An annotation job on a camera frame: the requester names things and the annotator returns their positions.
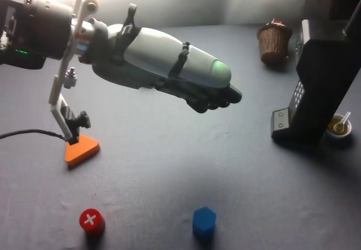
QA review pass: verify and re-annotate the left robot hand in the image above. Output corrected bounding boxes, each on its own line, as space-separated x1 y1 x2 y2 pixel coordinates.
89 3 243 114

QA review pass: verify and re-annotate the black toy brick phone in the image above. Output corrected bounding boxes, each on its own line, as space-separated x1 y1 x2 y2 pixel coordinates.
270 6 361 149

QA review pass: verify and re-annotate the white backdrop curtain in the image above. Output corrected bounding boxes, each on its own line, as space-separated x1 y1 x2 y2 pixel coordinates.
25 0 332 29

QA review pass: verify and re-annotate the brown toy cupcake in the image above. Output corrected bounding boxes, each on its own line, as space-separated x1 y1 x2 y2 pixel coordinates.
257 17 293 64

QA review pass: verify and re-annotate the grey table cloth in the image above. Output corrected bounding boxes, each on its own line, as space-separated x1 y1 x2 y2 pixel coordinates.
0 21 361 250

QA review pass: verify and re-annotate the orange triangular block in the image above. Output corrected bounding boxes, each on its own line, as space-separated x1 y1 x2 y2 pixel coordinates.
64 134 101 168

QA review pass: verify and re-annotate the blue hexagonal block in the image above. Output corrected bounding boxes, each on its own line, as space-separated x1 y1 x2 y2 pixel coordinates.
192 206 217 235

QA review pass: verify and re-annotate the red cylinder block white cross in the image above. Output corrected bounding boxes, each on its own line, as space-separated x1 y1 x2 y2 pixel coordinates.
78 208 106 235

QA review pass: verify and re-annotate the small white cup with spoon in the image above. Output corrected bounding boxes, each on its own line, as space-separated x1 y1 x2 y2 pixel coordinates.
325 111 353 141

